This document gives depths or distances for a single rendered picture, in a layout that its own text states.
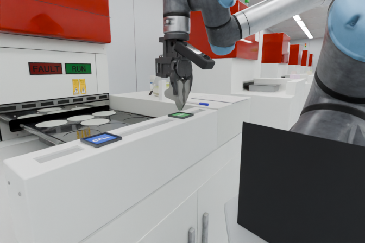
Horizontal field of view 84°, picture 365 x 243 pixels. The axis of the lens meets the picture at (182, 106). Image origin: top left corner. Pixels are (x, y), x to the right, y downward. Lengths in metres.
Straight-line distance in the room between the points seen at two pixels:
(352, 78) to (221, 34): 0.35
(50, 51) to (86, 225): 0.74
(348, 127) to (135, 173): 0.37
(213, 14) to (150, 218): 0.52
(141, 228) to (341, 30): 0.51
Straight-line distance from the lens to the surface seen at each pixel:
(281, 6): 0.68
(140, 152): 0.44
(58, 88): 1.01
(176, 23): 0.57
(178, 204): 0.62
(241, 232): 0.43
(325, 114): 0.40
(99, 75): 1.09
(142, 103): 0.93
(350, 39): 0.34
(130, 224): 0.50
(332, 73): 0.39
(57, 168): 0.35
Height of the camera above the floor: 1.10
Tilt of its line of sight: 10 degrees down
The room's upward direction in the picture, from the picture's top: straight up
